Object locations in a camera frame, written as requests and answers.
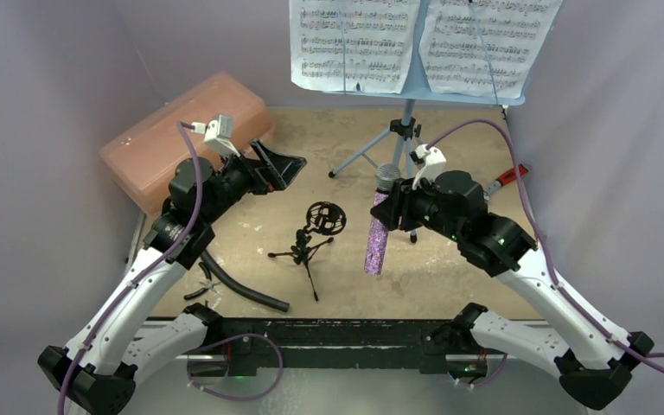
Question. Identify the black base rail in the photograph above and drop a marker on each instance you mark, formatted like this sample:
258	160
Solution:
425	345

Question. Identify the light blue music stand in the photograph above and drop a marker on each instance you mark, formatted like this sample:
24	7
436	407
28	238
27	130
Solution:
416	88

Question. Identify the translucent pink storage box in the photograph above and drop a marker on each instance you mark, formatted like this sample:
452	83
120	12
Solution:
143	159

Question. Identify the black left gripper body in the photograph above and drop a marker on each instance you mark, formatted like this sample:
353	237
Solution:
238	178

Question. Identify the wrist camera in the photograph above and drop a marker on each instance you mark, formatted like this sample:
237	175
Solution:
217	134
430	162

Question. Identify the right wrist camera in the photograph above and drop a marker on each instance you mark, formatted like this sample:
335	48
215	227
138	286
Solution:
430	162

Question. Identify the black microphone shock mount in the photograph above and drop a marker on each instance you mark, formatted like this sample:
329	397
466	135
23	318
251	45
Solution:
323	221

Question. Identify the red handled wrench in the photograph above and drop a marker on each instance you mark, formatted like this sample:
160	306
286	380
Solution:
505	178

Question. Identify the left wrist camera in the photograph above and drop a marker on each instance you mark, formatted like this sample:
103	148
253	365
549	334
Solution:
217	134

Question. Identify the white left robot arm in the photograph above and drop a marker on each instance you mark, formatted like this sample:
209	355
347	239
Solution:
100	368

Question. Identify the black foam tube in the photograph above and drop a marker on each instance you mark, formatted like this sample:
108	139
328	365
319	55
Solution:
212	269

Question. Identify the sheet music page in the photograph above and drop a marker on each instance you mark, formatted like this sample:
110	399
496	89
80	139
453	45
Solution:
484	48
357	46

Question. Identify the purple glitter microphone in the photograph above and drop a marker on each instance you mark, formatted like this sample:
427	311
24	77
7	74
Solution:
386	174

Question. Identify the black pliers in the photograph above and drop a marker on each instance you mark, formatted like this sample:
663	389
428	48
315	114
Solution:
207	284

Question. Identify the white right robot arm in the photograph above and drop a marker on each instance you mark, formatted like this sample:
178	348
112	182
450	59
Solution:
591	357

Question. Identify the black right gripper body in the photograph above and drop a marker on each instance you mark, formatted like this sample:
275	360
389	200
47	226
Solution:
399	205

